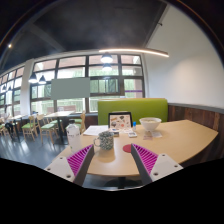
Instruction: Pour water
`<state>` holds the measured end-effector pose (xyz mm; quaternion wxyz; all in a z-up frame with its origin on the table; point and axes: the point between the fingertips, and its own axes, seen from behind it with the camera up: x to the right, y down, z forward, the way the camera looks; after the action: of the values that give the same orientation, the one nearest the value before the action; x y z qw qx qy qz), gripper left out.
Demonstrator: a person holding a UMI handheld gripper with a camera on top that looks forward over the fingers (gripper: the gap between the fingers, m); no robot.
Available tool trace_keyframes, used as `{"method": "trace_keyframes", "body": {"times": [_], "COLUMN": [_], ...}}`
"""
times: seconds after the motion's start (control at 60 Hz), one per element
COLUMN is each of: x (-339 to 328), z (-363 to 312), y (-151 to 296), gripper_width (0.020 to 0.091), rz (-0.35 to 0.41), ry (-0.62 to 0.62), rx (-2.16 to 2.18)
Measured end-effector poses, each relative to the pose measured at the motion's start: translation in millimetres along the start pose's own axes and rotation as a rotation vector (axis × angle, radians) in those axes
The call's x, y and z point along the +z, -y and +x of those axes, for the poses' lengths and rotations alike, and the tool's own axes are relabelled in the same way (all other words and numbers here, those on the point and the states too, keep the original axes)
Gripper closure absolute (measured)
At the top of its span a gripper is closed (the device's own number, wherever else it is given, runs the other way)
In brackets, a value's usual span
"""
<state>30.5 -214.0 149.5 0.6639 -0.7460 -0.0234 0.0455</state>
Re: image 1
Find white ceramic bowl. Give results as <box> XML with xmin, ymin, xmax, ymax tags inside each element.
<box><xmin>138</xmin><ymin>116</ymin><xmax>163</xmax><ymax>132</ymax></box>

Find green speckled ceramic mug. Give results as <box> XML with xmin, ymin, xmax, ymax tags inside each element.
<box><xmin>93</xmin><ymin>130</ymin><xmax>115</xmax><ymax>151</ymax></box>

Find white paper sheet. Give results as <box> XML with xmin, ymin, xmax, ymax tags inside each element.
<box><xmin>82</xmin><ymin>124</ymin><xmax>110</xmax><ymax>137</ymax></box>

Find wooden dining table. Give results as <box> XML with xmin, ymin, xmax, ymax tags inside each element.
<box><xmin>6</xmin><ymin>114</ymin><xmax>29</xmax><ymax>139</ymax></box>
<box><xmin>44</xmin><ymin>110</ymin><xmax>76</xmax><ymax>145</ymax></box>

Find green upholstered bench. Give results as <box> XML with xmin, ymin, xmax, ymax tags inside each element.
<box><xmin>97</xmin><ymin>97</ymin><xmax>169</xmax><ymax>126</ymax></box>

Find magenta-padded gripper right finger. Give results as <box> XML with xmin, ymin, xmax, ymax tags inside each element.
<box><xmin>130</xmin><ymin>143</ymin><xmax>184</xmax><ymax>186</ymax></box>

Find black-framed picture stand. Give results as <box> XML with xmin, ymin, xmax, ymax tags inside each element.
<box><xmin>108</xmin><ymin>111</ymin><xmax>134</xmax><ymax>132</ymax></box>

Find long curved ceiling light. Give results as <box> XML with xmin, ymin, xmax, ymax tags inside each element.
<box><xmin>98</xmin><ymin>47</ymin><xmax>170</xmax><ymax>58</ymax></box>

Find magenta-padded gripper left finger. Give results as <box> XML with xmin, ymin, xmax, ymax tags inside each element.
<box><xmin>44</xmin><ymin>144</ymin><xmax>96</xmax><ymax>187</ymax></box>

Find wooden chairs with green seats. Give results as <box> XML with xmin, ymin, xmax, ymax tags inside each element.
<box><xmin>0</xmin><ymin>111</ymin><xmax>87</xmax><ymax>145</ymax></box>

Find small printed paper slip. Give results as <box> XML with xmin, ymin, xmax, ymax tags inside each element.
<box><xmin>143</xmin><ymin>130</ymin><xmax>163</xmax><ymax>140</ymax></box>

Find flat round red coaster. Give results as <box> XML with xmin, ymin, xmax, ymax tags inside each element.
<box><xmin>122</xmin><ymin>143</ymin><xmax>134</xmax><ymax>154</ymax></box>

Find dark-framed window wall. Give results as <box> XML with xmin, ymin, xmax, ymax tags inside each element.
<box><xmin>0</xmin><ymin>53</ymin><xmax>145</xmax><ymax>118</ymax></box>

